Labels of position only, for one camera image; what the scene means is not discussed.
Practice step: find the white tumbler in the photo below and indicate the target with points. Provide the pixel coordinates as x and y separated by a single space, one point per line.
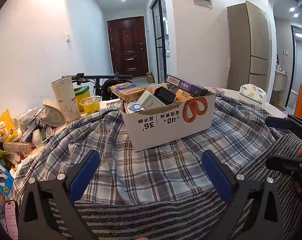
65 100

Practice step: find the black framed glass door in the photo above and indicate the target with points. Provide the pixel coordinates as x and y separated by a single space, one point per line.
158 35

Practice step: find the white light switch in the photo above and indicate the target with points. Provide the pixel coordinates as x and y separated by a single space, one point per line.
68 37

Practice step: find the printed tissue pack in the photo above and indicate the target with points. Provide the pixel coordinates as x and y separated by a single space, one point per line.
252 93

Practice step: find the small white green box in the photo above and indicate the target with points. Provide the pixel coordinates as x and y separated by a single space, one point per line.
149 101

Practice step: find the white plastic bottle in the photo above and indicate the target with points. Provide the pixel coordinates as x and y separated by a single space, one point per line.
15 147

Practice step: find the yellow jelly cup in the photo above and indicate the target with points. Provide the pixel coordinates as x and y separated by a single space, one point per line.
90 105

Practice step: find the grey striped fleece garment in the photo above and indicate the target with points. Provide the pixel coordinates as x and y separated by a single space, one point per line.
153 217

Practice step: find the yellow tub green lid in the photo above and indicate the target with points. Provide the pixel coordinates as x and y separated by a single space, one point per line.
82 93

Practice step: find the gold blue cigarette carton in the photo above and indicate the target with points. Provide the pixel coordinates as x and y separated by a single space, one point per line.
128 92

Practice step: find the person's right hand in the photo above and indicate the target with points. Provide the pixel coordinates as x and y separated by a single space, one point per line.
300 152

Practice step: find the brown door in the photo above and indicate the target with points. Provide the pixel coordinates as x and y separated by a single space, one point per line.
128 47

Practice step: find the dark purple cigarette carton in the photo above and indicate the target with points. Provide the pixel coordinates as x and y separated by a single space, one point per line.
186 85

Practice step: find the small brown cardboard box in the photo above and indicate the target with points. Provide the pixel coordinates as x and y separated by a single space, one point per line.
150 77

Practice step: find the blue cartoon card packet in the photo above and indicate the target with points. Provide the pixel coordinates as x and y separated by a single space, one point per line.
2 178

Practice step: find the blue plaid shirt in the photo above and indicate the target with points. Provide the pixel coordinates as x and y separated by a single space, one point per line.
153 170

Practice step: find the small black box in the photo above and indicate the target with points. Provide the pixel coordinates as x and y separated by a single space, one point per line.
166 95

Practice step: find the smartphone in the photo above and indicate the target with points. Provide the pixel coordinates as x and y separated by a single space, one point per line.
11 220

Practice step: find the gold box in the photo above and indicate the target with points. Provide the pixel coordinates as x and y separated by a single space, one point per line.
183 96

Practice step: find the grey cup face mask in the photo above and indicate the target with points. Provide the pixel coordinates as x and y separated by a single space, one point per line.
53 113

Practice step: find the blue bear print packet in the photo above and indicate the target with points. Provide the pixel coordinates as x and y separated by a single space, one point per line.
134 107

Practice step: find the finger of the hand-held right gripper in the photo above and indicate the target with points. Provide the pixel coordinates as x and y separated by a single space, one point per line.
276 122
278 161

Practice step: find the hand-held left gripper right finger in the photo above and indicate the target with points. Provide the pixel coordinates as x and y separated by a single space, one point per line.
216 172

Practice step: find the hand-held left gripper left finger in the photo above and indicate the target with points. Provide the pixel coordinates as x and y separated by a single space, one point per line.
87 170

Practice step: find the yellow packet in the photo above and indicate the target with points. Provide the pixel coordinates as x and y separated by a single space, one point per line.
4 125

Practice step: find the red white cigarette pack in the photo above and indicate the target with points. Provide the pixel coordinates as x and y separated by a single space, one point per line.
214 90

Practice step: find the grey refrigerator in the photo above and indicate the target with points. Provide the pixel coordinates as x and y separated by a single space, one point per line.
251 45

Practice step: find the black bicycle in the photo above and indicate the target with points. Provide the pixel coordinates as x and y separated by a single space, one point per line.
110 87

